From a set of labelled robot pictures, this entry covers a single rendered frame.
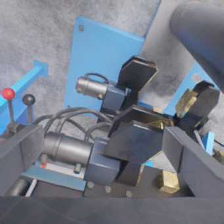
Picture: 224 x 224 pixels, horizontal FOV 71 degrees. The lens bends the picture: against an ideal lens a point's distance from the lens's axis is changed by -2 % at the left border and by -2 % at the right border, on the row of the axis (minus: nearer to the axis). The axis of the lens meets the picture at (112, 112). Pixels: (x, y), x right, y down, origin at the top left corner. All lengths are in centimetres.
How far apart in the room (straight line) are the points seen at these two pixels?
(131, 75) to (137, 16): 57
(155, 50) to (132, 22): 28
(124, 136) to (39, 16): 123
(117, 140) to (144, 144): 8
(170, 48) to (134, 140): 89
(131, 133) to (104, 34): 91
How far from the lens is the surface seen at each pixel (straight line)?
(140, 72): 87
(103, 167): 56
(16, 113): 179
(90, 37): 127
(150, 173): 79
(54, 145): 61
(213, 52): 56
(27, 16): 156
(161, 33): 121
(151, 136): 47
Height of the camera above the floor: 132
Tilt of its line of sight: 51 degrees down
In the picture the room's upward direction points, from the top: 170 degrees counter-clockwise
